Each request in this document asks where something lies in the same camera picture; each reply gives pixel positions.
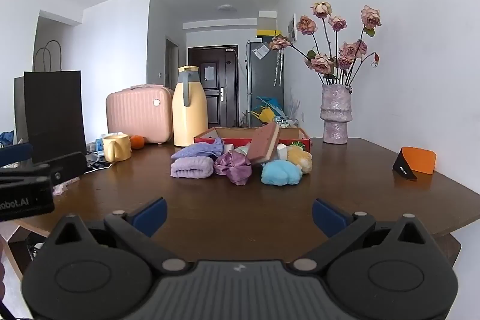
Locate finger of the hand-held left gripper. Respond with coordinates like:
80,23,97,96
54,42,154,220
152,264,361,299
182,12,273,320
0,151,88,187
0,143,34,168

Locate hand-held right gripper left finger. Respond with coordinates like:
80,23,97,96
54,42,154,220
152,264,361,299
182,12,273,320
40,197,196,274

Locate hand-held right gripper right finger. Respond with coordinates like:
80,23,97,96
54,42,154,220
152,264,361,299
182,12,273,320
287,198,440,274

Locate lavender towel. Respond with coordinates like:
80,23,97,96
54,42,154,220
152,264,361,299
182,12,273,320
170,157,215,179

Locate blue plush toy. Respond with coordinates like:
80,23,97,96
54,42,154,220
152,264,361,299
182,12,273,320
261,160,304,186

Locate yellow plush toy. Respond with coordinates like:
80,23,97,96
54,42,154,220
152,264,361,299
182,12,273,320
287,145,313,174

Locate purple drawstring pouch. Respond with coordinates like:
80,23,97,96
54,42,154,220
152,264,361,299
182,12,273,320
171,137,225,160

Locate purple satin pouch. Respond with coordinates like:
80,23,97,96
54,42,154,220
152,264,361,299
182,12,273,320
214,151,253,186

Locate red cardboard box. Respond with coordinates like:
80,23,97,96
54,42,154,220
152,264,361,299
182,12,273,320
194,126,312,156

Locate pink plastic wrappers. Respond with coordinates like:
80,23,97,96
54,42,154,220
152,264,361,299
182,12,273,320
52,178,81,195

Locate black flat packet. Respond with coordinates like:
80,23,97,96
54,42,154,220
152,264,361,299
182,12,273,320
84,151,113,174

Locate yellow mug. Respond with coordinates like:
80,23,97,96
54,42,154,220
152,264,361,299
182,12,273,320
102,134,132,162

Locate black paper bag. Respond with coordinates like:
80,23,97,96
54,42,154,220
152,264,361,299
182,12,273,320
23,40,87,165

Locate pink hard-shell suitcase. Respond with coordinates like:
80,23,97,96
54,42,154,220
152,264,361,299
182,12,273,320
106,84,175,144

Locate pink ceramic vase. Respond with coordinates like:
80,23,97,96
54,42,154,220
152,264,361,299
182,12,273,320
320,84,353,144

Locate yellow thermos jug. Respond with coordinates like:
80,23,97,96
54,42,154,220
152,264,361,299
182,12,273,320
172,66,209,147

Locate orange black folded pouch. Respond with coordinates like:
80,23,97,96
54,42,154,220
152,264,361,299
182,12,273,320
392,147,437,181

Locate blue yellow toy pile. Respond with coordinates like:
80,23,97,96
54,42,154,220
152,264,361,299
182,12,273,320
249,95,286,126

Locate dark brown entrance door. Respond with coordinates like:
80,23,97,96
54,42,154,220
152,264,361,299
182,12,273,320
187,45,239,128

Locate glass interior door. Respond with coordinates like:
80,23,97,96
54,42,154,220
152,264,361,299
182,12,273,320
165,37,180,88

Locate dried pink roses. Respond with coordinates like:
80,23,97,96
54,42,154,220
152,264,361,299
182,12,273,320
269,1,381,86

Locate grey refrigerator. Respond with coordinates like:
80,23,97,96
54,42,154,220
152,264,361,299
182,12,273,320
246,39,284,127

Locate clear umbrella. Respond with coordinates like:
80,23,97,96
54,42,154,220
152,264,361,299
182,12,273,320
274,50,283,86

